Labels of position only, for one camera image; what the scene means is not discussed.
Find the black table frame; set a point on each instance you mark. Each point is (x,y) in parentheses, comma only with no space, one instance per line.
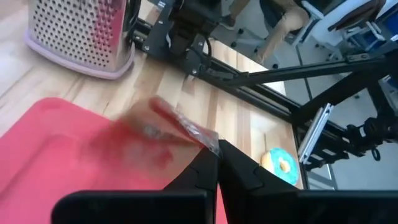
(264,74)

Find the person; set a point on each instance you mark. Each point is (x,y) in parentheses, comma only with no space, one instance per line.
(283,28)

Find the white office chair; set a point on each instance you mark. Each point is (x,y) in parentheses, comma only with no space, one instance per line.
(329,28)

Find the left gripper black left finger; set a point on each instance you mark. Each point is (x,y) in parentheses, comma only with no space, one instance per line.
(186,202)

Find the pink plastic bin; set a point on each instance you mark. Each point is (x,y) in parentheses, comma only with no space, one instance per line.
(46,155)

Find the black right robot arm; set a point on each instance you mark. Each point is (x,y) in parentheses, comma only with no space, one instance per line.
(192,21)

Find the silver aluminium profile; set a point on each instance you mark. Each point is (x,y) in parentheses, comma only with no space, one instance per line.
(314,133)

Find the blue frosted toy donut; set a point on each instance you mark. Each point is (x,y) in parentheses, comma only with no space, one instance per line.
(281,165)

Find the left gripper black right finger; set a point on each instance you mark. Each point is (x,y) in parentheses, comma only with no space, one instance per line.
(248,199)

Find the metal box grater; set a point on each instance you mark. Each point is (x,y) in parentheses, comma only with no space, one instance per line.
(77,31)

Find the red popcorn packet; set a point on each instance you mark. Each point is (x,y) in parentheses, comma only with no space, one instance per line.
(155,130)

